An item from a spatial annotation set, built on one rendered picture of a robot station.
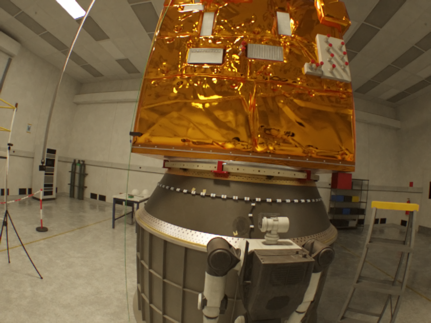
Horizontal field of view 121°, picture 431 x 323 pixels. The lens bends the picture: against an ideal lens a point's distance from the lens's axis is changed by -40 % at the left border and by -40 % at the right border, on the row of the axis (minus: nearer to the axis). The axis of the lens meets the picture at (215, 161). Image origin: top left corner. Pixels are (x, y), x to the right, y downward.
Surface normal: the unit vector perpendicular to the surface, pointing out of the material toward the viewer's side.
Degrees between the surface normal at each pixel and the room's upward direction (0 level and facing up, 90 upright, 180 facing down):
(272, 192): 62
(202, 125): 89
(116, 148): 90
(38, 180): 90
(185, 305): 90
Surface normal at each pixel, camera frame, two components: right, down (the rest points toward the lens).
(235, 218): -0.04, -0.53
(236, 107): -0.01, -0.14
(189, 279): -0.36, -0.10
